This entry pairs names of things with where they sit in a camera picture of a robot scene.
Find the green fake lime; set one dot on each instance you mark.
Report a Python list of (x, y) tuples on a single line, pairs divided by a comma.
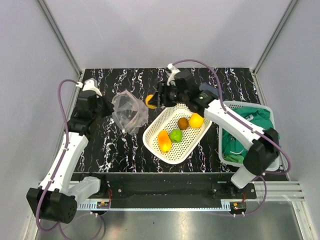
[(176, 136)]

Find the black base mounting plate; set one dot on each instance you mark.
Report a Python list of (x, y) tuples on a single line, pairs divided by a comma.
[(215, 190)]

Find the clear zip top bag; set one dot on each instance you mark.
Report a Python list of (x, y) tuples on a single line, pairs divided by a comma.
[(130, 113)]

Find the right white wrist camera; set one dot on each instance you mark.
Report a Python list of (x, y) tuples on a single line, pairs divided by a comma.
[(173, 71)]

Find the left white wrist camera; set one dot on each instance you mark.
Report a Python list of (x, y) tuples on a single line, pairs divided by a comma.
[(90, 85)]

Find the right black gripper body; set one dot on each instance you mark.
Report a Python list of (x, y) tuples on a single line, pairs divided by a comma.
[(171, 96)]

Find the orange fake mango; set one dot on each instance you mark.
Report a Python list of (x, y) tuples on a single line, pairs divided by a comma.
[(164, 141)]

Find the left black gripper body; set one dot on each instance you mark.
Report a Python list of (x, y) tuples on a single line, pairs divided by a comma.
[(103, 109)]

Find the green cloth garment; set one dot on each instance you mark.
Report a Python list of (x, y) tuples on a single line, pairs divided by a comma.
[(232, 150)]

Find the white perforated tray basket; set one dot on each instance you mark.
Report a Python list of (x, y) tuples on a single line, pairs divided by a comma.
[(167, 120)]

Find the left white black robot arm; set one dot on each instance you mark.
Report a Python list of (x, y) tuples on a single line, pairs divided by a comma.
[(54, 199)]

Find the white laundry basket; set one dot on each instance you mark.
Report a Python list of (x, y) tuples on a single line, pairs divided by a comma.
[(238, 104)]

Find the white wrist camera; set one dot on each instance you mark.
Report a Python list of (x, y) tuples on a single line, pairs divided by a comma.
[(90, 85), (173, 71)]

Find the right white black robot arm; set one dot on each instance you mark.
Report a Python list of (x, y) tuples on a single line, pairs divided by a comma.
[(261, 145)]

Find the folded navy blue cloth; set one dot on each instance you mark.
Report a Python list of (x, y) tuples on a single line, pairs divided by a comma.
[(207, 87)]

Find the yellow fake orange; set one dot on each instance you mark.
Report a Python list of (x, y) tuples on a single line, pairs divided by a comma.
[(195, 121)]

